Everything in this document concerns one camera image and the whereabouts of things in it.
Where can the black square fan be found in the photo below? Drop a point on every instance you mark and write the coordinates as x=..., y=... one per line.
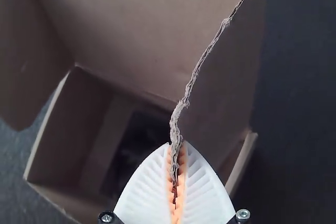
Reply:
x=143, y=140

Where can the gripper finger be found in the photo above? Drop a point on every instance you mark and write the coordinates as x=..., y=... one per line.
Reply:
x=147, y=187
x=204, y=190

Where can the cardboard box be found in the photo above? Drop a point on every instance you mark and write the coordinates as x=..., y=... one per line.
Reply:
x=136, y=37

